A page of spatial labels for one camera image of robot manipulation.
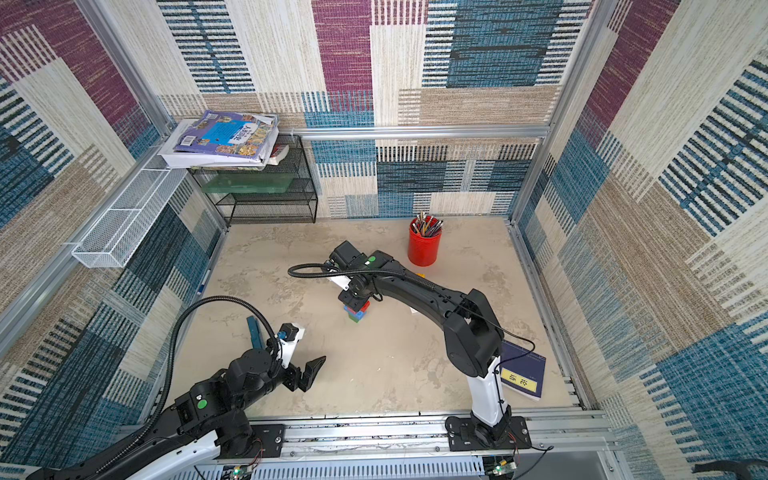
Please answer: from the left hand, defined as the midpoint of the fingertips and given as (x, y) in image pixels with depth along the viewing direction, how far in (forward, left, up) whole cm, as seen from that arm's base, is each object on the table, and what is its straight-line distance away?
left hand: (312, 350), depth 76 cm
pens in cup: (+38, -31, +4) cm, 49 cm away
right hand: (+16, -12, -1) cm, 20 cm away
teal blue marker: (+7, +19, -9) cm, 22 cm away
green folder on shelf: (+49, +24, +14) cm, 56 cm away
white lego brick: (+16, -27, -10) cm, 33 cm away
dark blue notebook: (-4, -55, -10) cm, 56 cm away
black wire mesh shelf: (+60, +14, -4) cm, 62 cm away
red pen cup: (+36, -31, -5) cm, 48 cm away
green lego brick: (+14, -8, -12) cm, 20 cm away
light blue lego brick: (+15, -7, -9) cm, 19 cm away
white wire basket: (+20, +44, +22) cm, 53 cm away
